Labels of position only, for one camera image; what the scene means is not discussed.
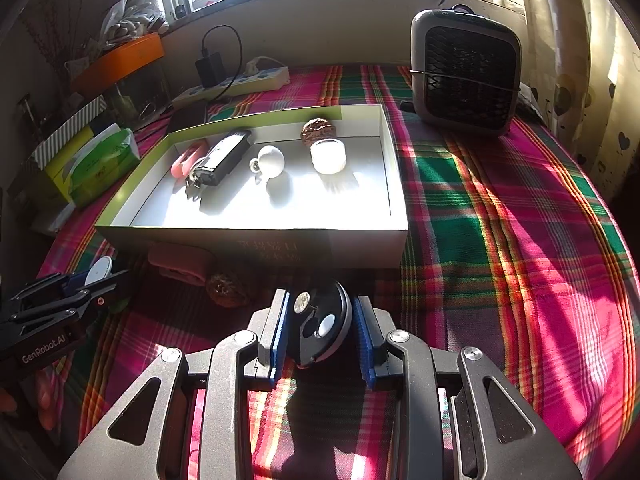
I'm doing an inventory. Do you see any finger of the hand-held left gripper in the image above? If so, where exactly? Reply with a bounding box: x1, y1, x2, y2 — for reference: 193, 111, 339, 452
14, 271, 91, 303
9, 270, 136, 325

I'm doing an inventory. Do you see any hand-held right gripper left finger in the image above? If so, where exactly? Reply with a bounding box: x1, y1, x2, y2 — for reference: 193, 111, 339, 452
57, 289, 292, 480

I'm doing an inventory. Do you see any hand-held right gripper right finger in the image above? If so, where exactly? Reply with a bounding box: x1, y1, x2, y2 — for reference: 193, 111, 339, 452
350, 296, 583, 480

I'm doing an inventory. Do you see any white and green round container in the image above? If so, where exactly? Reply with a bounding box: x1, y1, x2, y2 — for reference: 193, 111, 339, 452
82, 256, 132, 315

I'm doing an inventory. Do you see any black round disc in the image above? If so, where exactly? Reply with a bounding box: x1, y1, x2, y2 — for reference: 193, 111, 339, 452
291, 280, 353, 368

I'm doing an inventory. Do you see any cardboard box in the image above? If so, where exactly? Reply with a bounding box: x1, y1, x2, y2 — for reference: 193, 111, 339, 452
94, 104, 410, 270

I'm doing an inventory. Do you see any pink clip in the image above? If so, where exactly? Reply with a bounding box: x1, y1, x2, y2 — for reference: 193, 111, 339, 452
171, 142, 208, 178

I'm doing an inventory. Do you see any white light bulb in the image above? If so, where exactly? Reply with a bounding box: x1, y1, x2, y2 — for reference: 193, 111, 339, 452
249, 145, 286, 180

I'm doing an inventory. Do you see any white cylindrical cup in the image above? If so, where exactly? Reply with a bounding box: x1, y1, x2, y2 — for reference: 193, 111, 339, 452
310, 139, 347, 175

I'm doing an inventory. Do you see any person's left hand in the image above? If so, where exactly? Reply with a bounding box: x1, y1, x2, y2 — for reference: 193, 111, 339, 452
0, 380, 63, 433

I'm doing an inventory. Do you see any brown walnut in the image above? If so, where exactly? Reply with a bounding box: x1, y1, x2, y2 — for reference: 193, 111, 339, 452
206, 272, 253, 306
300, 118, 337, 145

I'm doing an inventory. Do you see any pink stapler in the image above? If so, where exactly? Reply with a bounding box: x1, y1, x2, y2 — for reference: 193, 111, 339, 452
147, 242, 216, 281

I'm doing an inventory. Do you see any green tissue pack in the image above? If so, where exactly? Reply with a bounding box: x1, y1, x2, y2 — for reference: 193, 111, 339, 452
42, 127, 141, 208

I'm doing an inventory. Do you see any yellow box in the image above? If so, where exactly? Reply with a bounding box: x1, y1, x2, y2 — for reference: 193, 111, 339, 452
37, 127, 96, 173

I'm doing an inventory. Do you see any striped box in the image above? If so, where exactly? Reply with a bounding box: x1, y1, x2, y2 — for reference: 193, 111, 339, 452
30, 95, 108, 166

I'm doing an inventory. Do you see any plaid tablecloth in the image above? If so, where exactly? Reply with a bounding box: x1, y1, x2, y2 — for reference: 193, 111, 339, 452
40, 62, 640, 480

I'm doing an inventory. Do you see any black phone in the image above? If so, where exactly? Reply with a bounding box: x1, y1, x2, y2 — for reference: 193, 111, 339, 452
167, 100, 211, 131

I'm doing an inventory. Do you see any orange box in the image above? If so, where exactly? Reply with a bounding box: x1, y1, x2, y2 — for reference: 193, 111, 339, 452
70, 34, 166, 93

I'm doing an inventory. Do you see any black charger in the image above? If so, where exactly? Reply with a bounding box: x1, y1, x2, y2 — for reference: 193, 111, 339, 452
195, 52, 225, 88

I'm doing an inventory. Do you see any white power strip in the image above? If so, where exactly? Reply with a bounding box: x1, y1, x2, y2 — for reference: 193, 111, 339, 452
172, 57, 291, 106

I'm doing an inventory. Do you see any pile of white packets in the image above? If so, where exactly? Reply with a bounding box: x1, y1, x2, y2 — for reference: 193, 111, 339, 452
100, 0, 171, 46

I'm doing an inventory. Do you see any grey fan heater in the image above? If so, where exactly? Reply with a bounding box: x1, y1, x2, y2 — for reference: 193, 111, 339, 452
410, 6, 523, 137

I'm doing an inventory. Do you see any heart print curtain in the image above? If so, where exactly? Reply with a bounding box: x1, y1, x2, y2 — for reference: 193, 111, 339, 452
515, 0, 636, 211

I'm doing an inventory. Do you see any black charger cable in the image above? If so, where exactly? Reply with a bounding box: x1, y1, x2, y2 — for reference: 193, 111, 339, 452
200, 25, 246, 98

